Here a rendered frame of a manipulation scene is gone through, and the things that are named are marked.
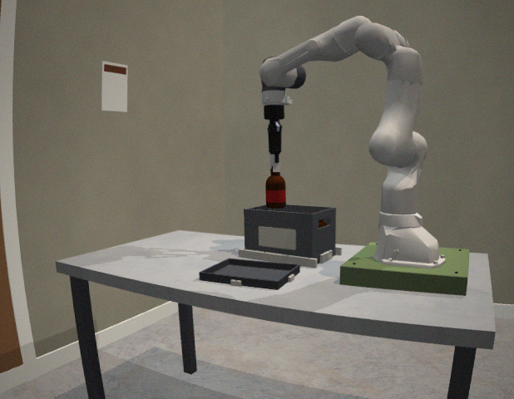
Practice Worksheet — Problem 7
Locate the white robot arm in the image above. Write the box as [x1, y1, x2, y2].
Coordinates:
[259, 16, 446, 268]

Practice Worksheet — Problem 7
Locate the grey divided crate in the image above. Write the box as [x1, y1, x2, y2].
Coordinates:
[244, 204, 335, 264]

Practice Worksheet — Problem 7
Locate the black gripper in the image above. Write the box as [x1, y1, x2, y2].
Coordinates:
[264, 105, 284, 172]

